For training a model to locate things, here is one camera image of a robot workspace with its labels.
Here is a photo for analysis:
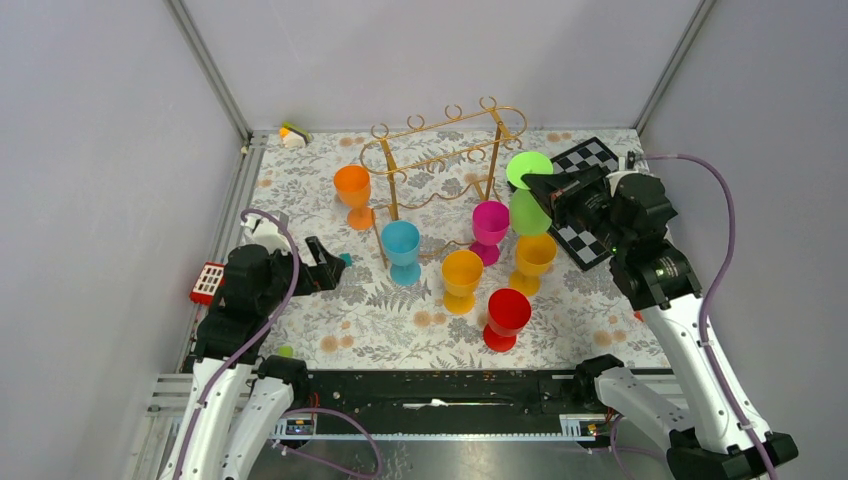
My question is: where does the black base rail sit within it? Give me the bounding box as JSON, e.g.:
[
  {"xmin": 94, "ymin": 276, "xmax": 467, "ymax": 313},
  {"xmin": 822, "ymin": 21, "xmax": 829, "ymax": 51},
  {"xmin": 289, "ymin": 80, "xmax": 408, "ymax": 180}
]
[{"xmin": 293, "ymin": 370, "xmax": 613, "ymax": 436}]

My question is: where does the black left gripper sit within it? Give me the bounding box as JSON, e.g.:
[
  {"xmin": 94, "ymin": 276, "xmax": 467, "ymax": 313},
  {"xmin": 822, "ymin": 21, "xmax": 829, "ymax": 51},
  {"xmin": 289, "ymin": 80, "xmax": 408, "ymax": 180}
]
[{"xmin": 259, "ymin": 235, "xmax": 345, "ymax": 311}]

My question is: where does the red plastic wine glass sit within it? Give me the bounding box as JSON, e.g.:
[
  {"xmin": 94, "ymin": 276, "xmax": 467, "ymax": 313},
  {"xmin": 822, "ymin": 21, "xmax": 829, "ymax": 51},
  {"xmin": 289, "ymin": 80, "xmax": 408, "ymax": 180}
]
[{"xmin": 483, "ymin": 288, "xmax": 532, "ymax": 352}]

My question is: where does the green plastic wine glass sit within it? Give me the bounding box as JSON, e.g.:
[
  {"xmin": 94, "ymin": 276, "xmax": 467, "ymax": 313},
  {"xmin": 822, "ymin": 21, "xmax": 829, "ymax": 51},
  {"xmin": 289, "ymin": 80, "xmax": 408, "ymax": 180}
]
[{"xmin": 506, "ymin": 151, "xmax": 554, "ymax": 236}]

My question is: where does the yellow plastic wine glass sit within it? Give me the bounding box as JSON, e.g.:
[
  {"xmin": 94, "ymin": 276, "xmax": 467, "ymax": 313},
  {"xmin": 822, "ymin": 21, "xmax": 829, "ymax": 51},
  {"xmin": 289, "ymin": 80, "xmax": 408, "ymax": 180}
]
[
  {"xmin": 509, "ymin": 233, "xmax": 558, "ymax": 297},
  {"xmin": 441, "ymin": 250, "xmax": 484, "ymax": 315}
]

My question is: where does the black white checkerboard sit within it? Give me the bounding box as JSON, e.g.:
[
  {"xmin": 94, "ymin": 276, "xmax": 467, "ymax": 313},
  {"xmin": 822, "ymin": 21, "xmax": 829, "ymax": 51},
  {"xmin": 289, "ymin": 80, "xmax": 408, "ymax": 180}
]
[{"xmin": 546, "ymin": 137, "xmax": 664, "ymax": 273}]

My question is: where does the orange white green toy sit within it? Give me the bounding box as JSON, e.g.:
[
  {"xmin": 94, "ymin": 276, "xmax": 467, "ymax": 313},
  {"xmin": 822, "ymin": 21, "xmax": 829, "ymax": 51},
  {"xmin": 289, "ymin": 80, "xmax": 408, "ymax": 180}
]
[{"xmin": 278, "ymin": 122, "xmax": 312, "ymax": 149}]

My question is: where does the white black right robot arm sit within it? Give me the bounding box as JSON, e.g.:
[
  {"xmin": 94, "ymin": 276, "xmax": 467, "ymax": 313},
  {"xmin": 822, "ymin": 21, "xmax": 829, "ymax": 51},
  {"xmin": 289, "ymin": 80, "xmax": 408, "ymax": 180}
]
[{"xmin": 520, "ymin": 165, "xmax": 799, "ymax": 479}]

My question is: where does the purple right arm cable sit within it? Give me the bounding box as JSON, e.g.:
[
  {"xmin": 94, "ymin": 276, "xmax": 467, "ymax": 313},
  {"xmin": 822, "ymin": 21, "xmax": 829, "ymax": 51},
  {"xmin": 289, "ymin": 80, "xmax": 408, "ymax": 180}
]
[{"xmin": 639, "ymin": 153, "xmax": 780, "ymax": 480}]

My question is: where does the gold wire wine glass rack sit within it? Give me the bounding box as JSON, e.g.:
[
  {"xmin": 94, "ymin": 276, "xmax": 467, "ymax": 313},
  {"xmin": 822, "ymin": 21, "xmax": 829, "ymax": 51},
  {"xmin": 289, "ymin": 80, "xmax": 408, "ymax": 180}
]
[{"xmin": 356, "ymin": 96, "xmax": 528, "ymax": 268}]

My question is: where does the yellow plastic wine glass right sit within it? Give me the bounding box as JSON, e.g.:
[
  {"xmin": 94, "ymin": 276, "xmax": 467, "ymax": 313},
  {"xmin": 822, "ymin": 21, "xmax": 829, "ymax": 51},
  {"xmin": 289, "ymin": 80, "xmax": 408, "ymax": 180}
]
[{"xmin": 509, "ymin": 233, "xmax": 558, "ymax": 297}]

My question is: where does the floral patterned table mat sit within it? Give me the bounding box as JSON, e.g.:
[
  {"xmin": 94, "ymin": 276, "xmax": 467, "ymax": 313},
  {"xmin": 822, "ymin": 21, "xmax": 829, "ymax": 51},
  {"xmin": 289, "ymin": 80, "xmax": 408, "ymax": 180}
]
[{"xmin": 245, "ymin": 132, "xmax": 668, "ymax": 370}]

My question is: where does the magenta plastic wine glass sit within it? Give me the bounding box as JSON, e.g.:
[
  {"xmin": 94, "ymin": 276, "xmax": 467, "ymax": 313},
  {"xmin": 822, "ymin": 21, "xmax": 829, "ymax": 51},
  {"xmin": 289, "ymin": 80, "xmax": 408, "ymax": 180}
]
[{"xmin": 469, "ymin": 201, "xmax": 510, "ymax": 267}]

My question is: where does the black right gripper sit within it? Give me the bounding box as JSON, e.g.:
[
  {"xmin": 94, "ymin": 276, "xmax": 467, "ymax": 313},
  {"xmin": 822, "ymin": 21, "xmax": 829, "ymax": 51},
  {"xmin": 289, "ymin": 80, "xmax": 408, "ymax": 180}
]
[{"xmin": 522, "ymin": 162, "xmax": 630, "ymax": 254}]

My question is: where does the blue plastic wine glass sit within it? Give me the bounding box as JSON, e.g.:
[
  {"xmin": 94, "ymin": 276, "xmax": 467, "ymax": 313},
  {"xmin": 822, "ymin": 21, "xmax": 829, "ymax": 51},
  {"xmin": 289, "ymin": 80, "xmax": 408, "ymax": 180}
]
[{"xmin": 380, "ymin": 220, "xmax": 421, "ymax": 286}]

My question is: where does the red white small block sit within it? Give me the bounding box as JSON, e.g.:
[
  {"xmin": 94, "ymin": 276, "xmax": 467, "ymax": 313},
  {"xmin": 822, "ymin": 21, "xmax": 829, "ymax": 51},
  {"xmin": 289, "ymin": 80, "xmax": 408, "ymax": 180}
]
[{"xmin": 189, "ymin": 262, "xmax": 225, "ymax": 306}]

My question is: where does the orange plastic wine glass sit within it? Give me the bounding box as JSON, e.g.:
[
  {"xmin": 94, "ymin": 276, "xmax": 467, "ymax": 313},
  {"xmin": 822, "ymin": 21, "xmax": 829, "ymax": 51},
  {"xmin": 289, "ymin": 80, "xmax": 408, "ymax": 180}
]
[{"xmin": 333, "ymin": 165, "xmax": 374, "ymax": 230}]

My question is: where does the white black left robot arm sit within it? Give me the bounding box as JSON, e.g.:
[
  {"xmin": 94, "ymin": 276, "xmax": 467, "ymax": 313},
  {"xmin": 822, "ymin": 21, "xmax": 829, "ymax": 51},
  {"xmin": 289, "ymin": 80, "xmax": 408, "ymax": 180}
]
[{"xmin": 159, "ymin": 208, "xmax": 347, "ymax": 479}]

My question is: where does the yellow plastic wine glass front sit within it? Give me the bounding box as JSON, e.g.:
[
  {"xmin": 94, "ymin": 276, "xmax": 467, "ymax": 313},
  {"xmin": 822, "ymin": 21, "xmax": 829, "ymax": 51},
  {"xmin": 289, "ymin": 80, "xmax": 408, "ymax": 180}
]
[{"xmin": 441, "ymin": 250, "xmax": 484, "ymax": 315}]

